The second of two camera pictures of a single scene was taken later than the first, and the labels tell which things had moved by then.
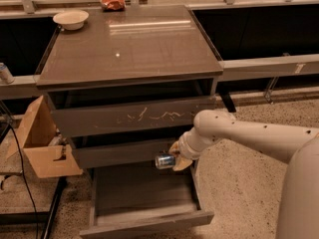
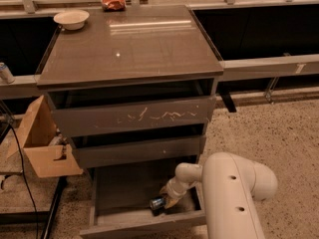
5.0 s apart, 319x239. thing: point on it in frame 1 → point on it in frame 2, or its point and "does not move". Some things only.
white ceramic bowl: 72,20 does not move
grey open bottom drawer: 127,200 does not move
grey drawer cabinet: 125,88 does not move
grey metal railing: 229,71 does not move
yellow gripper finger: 181,163 → 170,202
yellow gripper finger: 174,148 → 164,189
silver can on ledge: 5,74 does not move
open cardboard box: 47,151 does not move
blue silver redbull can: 164,161 → 157,203
